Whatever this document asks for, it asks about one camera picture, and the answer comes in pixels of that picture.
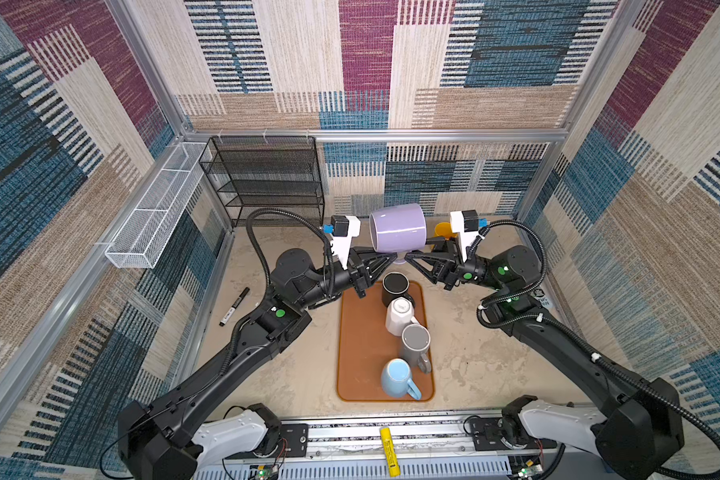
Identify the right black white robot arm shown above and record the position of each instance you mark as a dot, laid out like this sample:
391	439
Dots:
641	426

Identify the purple mug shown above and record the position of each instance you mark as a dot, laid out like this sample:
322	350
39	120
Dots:
397	229

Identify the white mesh basket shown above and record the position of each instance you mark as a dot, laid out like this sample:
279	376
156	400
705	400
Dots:
140	242

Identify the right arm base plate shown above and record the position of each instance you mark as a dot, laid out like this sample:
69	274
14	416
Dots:
486	433

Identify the yellow mug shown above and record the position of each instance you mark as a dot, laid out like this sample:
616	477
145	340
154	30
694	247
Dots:
443	229

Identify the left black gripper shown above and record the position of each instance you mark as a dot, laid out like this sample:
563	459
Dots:
358	268

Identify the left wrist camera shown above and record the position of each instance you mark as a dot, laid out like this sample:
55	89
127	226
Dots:
342	230

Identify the white mug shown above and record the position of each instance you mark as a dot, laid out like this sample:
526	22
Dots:
399	315

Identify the black wire shelf rack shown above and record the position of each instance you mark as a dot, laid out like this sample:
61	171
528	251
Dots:
250	172

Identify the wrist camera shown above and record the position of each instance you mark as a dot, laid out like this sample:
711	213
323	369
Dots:
342	230
466	225

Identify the yellow marker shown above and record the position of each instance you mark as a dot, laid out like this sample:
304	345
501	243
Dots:
393	466

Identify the light blue mug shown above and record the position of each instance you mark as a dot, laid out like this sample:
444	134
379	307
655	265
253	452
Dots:
397	380

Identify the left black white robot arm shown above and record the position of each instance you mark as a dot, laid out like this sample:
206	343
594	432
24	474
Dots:
171	437

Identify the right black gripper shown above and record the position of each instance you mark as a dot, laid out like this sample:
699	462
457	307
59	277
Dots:
444	270

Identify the black mug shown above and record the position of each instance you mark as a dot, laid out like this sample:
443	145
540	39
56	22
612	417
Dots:
395	285

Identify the grey mug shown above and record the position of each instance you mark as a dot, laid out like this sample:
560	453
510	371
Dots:
414	348

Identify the brown plastic tray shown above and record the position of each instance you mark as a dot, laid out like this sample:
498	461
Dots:
365	347

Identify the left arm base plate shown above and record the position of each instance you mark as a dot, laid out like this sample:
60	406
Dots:
291	441

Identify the black marker pen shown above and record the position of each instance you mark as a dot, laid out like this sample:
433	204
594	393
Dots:
230	312

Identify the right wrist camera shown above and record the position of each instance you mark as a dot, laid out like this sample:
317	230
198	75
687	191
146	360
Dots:
466	225

